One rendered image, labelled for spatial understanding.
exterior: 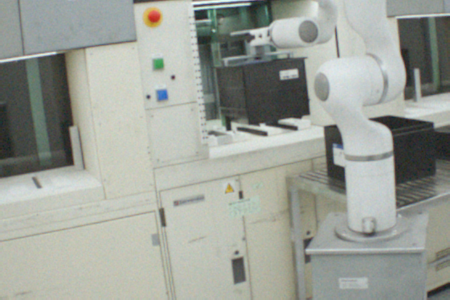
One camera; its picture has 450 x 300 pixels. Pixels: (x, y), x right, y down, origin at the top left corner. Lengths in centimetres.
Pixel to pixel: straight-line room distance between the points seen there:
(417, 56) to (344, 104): 178
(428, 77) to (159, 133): 164
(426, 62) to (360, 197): 178
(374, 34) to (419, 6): 113
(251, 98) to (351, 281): 64
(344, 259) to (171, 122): 81
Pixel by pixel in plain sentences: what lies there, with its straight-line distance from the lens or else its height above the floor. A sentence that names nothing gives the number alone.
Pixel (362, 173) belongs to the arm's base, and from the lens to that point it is 139.
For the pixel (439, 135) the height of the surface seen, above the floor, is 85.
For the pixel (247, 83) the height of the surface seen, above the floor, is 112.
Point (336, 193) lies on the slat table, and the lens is 184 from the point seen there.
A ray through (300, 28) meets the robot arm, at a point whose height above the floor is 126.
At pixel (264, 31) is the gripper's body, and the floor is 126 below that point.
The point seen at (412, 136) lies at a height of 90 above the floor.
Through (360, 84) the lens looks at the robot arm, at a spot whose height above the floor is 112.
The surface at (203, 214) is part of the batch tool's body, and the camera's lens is 201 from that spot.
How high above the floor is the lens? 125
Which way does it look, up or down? 9 degrees down
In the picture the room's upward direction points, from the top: 6 degrees counter-clockwise
